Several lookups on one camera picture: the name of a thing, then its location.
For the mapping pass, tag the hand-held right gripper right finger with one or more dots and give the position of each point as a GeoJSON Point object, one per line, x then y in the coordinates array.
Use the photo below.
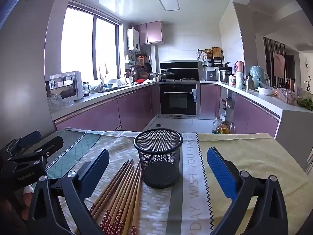
{"type": "Point", "coordinates": [220, 169]}

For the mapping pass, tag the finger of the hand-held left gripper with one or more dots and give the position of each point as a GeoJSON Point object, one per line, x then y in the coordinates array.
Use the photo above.
{"type": "Point", "coordinates": [28, 139]}
{"type": "Point", "coordinates": [52, 144]}

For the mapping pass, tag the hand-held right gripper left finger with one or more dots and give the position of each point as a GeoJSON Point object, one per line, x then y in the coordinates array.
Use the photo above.
{"type": "Point", "coordinates": [95, 169]}

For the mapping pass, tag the bundle of wooden chopsticks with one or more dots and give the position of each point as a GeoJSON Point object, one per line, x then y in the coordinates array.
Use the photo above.
{"type": "Point", "coordinates": [117, 195]}

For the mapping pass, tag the black mesh pen holder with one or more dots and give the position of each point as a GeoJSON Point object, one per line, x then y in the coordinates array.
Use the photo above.
{"type": "Point", "coordinates": [159, 173]}

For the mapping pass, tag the hanging pans and utensils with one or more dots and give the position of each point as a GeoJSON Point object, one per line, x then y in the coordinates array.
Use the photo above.
{"type": "Point", "coordinates": [143, 66]}

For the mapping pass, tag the person's left hand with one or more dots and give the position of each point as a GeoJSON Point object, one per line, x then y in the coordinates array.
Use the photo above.
{"type": "Point", "coordinates": [26, 198]}

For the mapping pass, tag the printed patchwork tablecloth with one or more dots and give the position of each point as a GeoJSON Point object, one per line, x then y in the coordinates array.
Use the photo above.
{"type": "Point", "coordinates": [244, 151]}

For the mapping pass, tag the yellow cooking oil bottle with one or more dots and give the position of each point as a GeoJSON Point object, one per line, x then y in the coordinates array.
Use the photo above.
{"type": "Point", "coordinates": [223, 128]}

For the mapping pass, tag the dark liquid plastic bottle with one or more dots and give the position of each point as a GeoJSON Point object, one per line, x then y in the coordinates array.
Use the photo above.
{"type": "Point", "coordinates": [215, 126]}

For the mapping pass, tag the clear plastic bag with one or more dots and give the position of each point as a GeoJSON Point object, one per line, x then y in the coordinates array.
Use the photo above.
{"type": "Point", "coordinates": [58, 101]}

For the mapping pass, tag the white toaster oven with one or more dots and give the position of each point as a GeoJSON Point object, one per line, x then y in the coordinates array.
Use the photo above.
{"type": "Point", "coordinates": [64, 85]}

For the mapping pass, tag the black built-in oven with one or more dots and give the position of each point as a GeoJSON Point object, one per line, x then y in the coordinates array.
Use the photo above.
{"type": "Point", "coordinates": [178, 100]}

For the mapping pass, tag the kitchen faucet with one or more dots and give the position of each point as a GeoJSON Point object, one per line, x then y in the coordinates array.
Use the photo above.
{"type": "Point", "coordinates": [104, 71]}

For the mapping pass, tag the white bowl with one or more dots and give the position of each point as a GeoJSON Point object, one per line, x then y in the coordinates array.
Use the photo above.
{"type": "Point", "coordinates": [266, 91]}

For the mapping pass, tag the steel thermos flask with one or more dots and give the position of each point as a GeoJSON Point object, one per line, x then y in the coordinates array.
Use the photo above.
{"type": "Point", "coordinates": [250, 83]}

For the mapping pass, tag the white bottles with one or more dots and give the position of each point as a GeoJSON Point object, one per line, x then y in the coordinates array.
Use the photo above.
{"type": "Point", "coordinates": [240, 79]}

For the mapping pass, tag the steel stockpot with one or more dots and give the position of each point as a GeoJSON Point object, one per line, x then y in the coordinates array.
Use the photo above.
{"type": "Point", "coordinates": [225, 76]}

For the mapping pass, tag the silver rice cooker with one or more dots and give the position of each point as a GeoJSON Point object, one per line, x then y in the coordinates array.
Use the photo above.
{"type": "Point", "coordinates": [210, 76]}

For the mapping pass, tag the clear plastic container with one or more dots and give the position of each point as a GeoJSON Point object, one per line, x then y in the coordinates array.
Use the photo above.
{"type": "Point", "coordinates": [287, 96]}

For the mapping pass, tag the teal plastic-covered appliance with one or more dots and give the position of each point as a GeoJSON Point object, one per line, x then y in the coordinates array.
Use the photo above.
{"type": "Point", "coordinates": [258, 76]}

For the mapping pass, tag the pink kettle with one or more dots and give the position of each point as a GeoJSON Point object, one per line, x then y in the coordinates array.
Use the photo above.
{"type": "Point", "coordinates": [239, 66]}

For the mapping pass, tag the large kitchen window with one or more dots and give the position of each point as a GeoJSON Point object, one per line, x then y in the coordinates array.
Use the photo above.
{"type": "Point", "coordinates": [78, 41]}

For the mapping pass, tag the dark pot with lid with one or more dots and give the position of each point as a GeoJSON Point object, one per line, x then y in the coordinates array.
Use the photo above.
{"type": "Point", "coordinates": [167, 75]}

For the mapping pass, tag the green vegetables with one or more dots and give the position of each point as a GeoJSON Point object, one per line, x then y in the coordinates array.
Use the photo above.
{"type": "Point", "coordinates": [305, 104]}

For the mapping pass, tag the black range hood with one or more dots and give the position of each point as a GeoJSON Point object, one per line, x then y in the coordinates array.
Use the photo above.
{"type": "Point", "coordinates": [181, 68]}

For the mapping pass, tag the black countertop storage rack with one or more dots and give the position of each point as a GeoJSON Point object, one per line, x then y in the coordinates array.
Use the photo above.
{"type": "Point", "coordinates": [216, 61]}

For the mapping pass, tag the wooden cutting board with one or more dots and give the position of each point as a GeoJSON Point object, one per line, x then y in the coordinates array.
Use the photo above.
{"type": "Point", "coordinates": [216, 52]}

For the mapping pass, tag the pink upper cabinets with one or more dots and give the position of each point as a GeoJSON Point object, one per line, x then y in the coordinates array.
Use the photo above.
{"type": "Point", "coordinates": [151, 33]}

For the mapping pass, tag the square ceiling light panel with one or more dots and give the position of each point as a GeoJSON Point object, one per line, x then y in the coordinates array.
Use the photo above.
{"type": "Point", "coordinates": [168, 2]}

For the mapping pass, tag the framed wall picture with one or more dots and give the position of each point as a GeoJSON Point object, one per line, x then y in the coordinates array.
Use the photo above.
{"type": "Point", "coordinates": [279, 65]}

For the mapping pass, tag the white wall water heater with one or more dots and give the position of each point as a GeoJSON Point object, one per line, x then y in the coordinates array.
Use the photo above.
{"type": "Point", "coordinates": [133, 39]}

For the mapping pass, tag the wall clock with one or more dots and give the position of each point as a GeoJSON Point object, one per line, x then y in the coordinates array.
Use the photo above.
{"type": "Point", "coordinates": [307, 64]}

